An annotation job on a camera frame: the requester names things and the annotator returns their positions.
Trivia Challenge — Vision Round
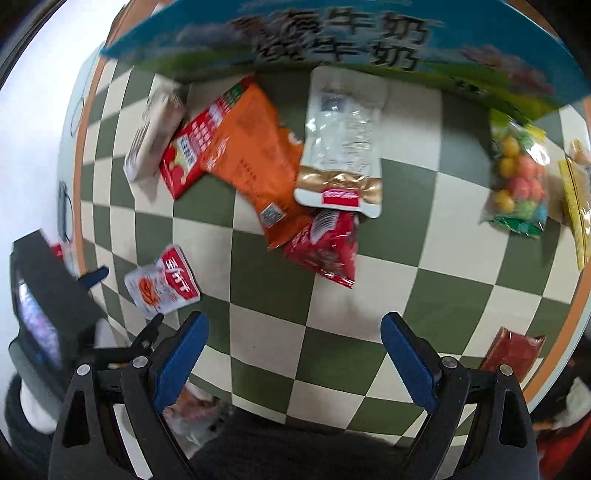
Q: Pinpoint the colourful candy ball bag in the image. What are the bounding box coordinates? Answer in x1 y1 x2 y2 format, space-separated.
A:
480 110 551 237

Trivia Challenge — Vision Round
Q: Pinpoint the red snack box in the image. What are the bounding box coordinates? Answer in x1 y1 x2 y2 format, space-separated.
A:
159 76 259 200

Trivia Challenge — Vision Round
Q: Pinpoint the person's left forearm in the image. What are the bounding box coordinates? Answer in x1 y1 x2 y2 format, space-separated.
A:
2 371 65 464

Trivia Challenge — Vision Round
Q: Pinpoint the white gold snack pouch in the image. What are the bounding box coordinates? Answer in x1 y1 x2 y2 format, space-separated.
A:
294 66 385 219

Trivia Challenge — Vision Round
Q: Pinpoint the red brown snack packet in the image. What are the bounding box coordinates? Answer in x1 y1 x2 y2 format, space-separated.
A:
479 327 546 385

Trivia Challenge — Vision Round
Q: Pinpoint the orange snack bag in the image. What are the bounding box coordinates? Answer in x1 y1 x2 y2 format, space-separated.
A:
201 85 315 251

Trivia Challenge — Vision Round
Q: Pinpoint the red white printed cloth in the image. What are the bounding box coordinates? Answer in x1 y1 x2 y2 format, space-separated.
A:
531 374 591 480

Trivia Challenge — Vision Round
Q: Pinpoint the person's dark fleece clothing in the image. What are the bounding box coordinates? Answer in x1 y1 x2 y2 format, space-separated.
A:
189 410 419 480

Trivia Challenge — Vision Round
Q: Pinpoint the red crinkled snack packet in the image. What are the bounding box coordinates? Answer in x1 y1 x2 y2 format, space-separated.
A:
283 210 360 288

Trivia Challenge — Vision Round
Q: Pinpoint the white brown biscuit carton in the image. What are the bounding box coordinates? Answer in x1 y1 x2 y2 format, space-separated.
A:
124 87 187 182

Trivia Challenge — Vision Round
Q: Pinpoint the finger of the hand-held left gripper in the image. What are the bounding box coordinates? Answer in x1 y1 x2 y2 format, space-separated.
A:
78 265 110 290
95 314 165 370

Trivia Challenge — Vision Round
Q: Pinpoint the small white red packet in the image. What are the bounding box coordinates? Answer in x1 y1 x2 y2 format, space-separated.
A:
124 244 202 320

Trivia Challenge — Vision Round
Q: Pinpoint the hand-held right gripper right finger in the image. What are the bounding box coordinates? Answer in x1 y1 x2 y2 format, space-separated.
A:
381 311 539 480

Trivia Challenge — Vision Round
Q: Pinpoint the yellow edged snack packet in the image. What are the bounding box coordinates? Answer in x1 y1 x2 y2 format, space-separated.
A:
558 140 591 271

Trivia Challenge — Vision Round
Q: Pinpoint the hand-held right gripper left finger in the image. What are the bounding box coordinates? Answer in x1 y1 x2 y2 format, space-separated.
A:
48 311 210 480

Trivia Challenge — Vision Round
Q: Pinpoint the blue printed cardboard box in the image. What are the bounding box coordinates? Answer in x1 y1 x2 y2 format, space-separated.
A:
99 0 587 123

